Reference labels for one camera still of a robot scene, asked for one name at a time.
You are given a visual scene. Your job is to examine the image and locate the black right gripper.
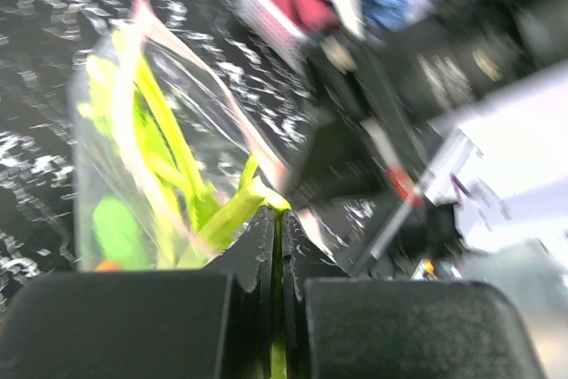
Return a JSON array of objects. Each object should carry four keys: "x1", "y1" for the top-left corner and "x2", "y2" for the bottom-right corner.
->
[{"x1": 288, "y1": 0, "x2": 533, "y2": 207}]

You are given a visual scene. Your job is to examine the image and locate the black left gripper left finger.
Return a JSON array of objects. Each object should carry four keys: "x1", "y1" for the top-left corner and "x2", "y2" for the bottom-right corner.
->
[{"x1": 1, "y1": 208, "x2": 276, "y2": 378}]

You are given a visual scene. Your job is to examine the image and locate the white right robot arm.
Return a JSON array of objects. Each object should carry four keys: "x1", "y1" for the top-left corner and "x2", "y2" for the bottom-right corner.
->
[{"x1": 285, "y1": 0, "x2": 567, "y2": 208}]

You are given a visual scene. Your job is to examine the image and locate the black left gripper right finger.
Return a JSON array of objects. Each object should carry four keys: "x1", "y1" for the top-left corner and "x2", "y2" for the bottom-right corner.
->
[{"x1": 281, "y1": 212, "x2": 544, "y2": 378}]

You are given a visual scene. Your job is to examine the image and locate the green fake bitter gourd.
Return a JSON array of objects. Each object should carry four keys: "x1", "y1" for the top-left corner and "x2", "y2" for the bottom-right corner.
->
[{"x1": 91, "y1": 196, "x2": 151, "y2": 271}]

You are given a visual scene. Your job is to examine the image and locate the clear zip top bag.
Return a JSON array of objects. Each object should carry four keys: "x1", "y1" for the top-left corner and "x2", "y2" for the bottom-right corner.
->
[{"x1": 68, "y1": 0, "x2": 290, "y2": 271}]

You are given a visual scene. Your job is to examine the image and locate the green fake celery stalks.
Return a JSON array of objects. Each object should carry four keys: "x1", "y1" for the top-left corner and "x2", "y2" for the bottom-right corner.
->
[{"x1": 62, "y1": 27, "x2": 288, "y2": 378}]

